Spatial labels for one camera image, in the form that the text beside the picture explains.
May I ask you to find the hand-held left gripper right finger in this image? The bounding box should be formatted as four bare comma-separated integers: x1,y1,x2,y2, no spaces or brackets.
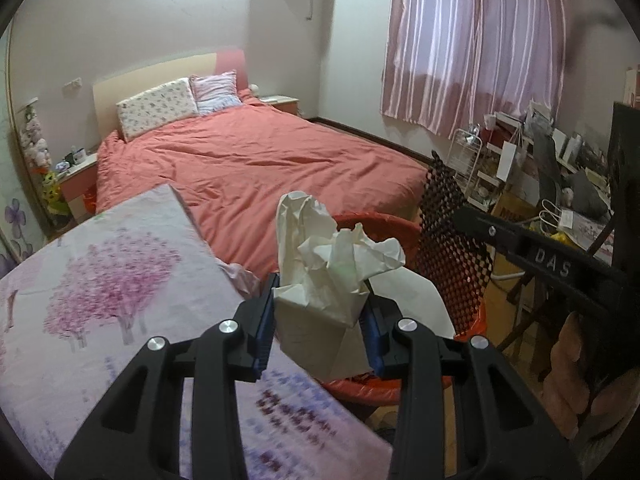
361,280,583,480

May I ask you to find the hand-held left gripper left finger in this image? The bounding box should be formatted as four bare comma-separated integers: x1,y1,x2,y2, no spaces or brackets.
54,272,278,480

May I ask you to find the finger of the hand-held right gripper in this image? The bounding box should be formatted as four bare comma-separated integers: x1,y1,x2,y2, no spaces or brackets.
452,206,532,262

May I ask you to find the orange plastic basket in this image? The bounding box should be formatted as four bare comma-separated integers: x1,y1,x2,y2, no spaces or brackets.
320,212,489,407

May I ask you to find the cream paper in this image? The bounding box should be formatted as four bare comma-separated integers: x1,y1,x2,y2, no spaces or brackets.
272,191,457,379

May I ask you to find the person's right hand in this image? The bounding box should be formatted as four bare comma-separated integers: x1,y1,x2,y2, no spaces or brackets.
542,310,640,444

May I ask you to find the cardboard box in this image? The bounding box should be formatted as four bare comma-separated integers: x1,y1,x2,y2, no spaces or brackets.
492,189,540,227

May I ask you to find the pink cloth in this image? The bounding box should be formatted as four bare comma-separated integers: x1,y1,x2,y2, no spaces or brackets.
215,257,262,297

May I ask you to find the white paper bag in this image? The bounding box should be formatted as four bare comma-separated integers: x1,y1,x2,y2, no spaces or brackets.
538,199,577,235

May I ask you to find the floral purple pink tablecloth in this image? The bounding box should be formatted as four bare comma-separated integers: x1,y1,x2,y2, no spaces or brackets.
0,183,396,480

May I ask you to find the bed with salmon duvet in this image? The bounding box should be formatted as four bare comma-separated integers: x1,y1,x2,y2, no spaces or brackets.
95,100,436,282

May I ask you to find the pink striped curtain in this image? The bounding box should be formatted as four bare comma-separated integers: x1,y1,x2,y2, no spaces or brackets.
380,0,572,137

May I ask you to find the wooden bedside table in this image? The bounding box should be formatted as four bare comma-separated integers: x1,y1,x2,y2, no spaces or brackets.
257,94,300,117

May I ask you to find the pink white nightstand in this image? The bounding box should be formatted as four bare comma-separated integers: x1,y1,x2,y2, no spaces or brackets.
55,152,100,226

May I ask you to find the striped pink pillow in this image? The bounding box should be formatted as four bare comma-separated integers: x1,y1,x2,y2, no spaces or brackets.
189,71,244,115

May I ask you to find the floral white pillow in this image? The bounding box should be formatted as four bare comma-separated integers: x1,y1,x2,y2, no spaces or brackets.
116,77,200,142

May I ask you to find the flower-printed sliding wardrobe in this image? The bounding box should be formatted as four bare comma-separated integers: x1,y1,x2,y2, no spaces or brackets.
0,25,51,281

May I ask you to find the cream pink bed headboard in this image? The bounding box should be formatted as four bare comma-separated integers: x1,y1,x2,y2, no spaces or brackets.
92,50,248,134

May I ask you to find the column of plush toys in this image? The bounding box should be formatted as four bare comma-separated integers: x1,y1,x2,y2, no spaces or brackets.
19,105,72,217

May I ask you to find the white wire rack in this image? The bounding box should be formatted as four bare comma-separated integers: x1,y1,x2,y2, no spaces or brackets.
445,127,502,212

